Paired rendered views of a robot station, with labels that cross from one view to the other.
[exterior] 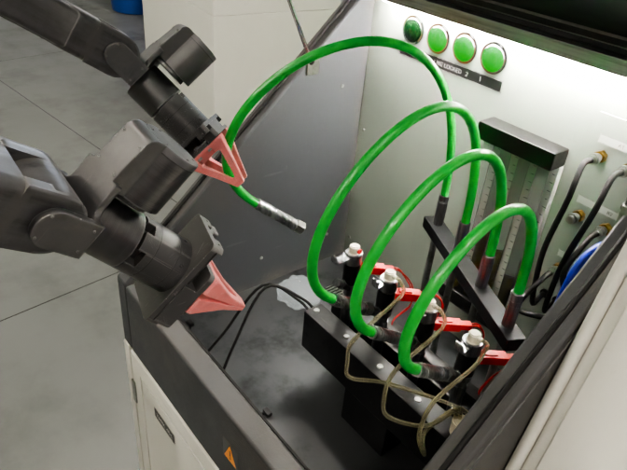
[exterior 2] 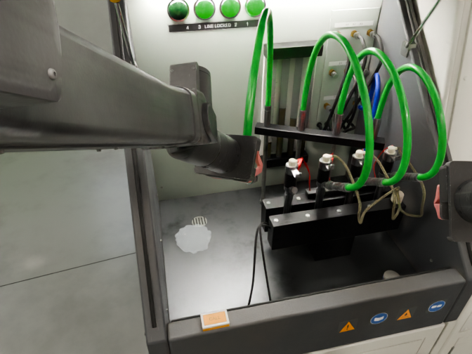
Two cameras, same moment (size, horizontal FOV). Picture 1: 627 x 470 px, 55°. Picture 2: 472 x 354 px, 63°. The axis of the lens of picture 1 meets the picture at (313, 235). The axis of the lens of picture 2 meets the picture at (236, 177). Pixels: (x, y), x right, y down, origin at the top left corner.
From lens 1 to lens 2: 83 cm
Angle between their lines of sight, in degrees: 50
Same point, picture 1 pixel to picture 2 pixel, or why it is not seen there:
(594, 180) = (336, 49)
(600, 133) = (334, 22)
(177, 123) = (232, 152)
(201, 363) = (293, 306)
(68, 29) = (191, 114)
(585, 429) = (456, 145)
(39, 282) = not seen: outside the picture
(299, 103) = not seen: hidden behind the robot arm
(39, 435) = not seen: outside the picture
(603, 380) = (458, 119)
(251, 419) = (357, 291)
